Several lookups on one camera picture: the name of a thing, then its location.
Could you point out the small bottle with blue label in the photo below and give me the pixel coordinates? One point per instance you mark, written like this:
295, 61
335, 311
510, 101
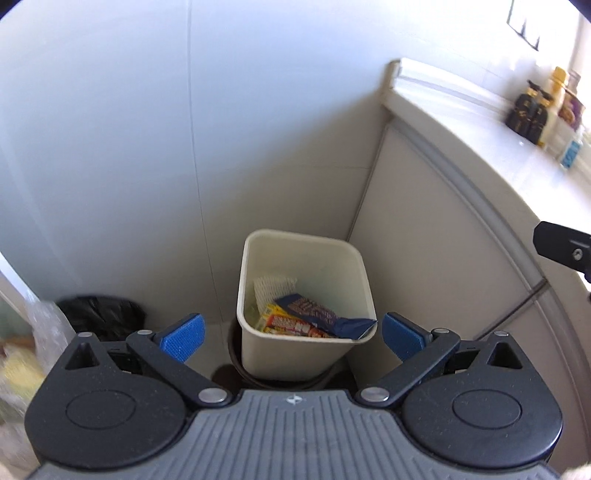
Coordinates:
571, 150

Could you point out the white bottle with yellow cap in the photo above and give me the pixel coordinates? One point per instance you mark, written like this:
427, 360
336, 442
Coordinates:
556, 106

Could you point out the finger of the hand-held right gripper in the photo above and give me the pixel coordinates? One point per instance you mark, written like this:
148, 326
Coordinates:
558, 242

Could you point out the metal canister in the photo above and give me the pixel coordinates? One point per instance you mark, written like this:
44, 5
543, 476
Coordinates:
574, 79

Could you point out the dark bottle with gold collar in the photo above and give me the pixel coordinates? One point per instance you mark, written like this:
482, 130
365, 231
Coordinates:
521, 110
539, 121

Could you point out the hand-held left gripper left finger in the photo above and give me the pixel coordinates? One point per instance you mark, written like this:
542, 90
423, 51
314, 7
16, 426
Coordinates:
182, 341

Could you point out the beige trash bin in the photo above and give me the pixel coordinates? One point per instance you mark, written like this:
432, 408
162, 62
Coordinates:
300, 258

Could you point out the clear plastic bag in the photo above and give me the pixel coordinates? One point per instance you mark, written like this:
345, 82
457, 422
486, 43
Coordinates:
32, 369

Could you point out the purple food box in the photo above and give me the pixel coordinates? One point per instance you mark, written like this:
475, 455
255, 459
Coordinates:
573, 110

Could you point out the blue snack packet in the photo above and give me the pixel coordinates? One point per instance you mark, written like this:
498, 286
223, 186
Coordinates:
323, 318

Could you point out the yellow snack box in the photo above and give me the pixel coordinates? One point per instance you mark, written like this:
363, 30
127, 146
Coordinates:
286, 325

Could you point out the black trash bag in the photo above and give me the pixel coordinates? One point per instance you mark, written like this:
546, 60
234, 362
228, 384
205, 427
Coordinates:
101, 314

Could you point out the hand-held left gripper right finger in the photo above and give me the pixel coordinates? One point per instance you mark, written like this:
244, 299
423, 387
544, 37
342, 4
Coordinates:
404, 339

